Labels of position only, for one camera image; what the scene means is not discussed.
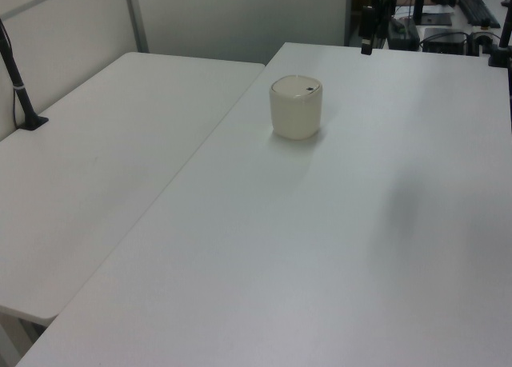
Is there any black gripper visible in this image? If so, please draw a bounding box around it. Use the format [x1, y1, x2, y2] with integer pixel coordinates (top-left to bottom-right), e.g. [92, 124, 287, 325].
[359, 6, 377, 55]

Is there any cream trash bin with lid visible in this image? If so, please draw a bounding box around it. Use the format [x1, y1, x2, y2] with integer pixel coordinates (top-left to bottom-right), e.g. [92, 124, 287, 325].
[269, 74, 324, 141]

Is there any black device with green parts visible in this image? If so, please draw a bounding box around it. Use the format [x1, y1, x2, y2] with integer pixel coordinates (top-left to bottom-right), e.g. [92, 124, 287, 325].
[386, 17, 421, 50]

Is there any black flat pad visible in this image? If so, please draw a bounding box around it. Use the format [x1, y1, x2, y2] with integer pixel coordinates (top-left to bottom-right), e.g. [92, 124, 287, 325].
[419, 13, 454, 26]

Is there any black electronics box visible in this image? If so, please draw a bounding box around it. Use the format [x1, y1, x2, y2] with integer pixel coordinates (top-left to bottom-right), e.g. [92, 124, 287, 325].
[422, 26, 470, 54]

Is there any white device with black knob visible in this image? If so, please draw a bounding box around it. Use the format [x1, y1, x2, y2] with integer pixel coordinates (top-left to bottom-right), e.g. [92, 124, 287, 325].
[470, 19, 498, 56]

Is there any black keyboard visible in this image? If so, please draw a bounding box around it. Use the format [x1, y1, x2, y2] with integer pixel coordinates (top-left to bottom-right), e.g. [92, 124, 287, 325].
[455, 0, 502, 29]

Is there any black clamped camera pole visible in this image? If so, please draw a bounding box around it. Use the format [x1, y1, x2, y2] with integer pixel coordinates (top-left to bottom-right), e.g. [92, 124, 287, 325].
[486, 0, 512, 69]

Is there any black clamped pole with cable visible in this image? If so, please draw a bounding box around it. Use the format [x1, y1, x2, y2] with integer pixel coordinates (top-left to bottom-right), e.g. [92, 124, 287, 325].
[0, 17, 50, 132]

